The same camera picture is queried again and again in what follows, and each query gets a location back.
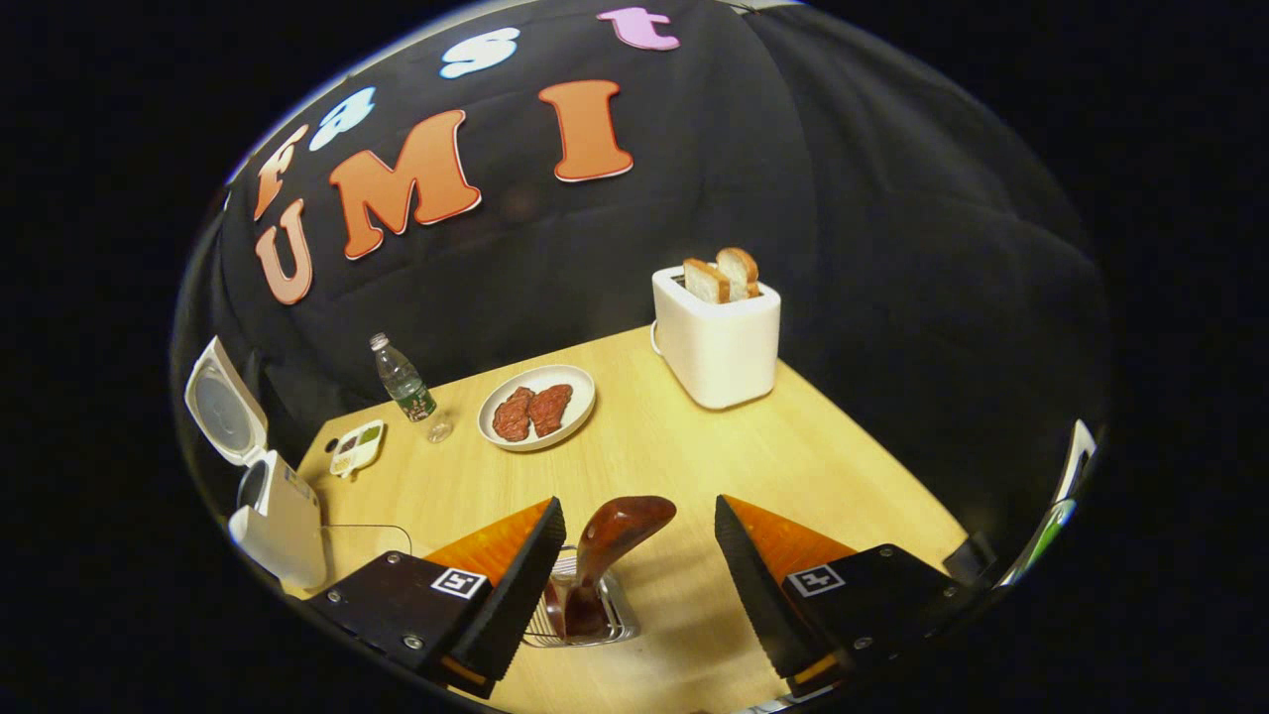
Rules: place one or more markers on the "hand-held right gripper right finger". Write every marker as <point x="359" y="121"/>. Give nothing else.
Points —
<point x="758" y="595"/>

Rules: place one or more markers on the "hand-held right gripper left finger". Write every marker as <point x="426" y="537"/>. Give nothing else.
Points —
<point x="520" y="595"/>

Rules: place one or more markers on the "brown wooden spoon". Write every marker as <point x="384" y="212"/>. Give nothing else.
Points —
<point x="620" y="526"/>

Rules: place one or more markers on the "white rice cooker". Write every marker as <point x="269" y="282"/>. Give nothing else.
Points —
<point x="292" y="526"/>

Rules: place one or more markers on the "small clear glass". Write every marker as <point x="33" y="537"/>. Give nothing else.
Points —
<point x="440" y="430"/>

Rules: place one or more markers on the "white round plate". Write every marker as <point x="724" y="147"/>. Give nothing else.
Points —
<point x="582" y="399"/>

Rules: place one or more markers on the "white divided dish of grains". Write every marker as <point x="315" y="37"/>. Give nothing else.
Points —
<point x="359" y="448"/>

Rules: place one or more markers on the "clear plastic water bottle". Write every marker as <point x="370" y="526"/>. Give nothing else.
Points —
<point x="404" y="387"/>

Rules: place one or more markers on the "white toaster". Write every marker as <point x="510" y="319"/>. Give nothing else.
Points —
<point x="719" y="347"/>

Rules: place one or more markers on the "toast bread slice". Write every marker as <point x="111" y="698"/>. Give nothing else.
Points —
<point x="706" y="283"/>
<point x="742" y="270"/>

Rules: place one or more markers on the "black backdrop cloth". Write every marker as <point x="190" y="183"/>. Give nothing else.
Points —
<point x="843" y="198"/>

